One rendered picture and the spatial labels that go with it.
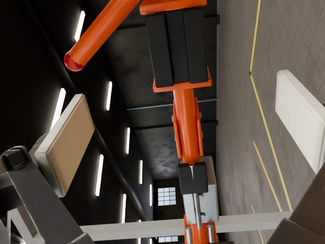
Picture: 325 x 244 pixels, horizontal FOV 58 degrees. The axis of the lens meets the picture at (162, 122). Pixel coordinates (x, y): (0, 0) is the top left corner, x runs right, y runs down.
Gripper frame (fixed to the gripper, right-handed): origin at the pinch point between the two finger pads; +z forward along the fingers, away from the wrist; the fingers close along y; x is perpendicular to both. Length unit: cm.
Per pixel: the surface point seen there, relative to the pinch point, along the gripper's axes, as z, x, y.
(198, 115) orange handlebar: 12.0, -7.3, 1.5
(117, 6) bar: 13.0, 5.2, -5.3
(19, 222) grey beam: 194, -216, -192
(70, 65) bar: 12.9, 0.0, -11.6
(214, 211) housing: 11.0, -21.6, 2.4
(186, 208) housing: 11.0, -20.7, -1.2
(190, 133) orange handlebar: 11.0, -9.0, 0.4
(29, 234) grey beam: 194, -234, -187
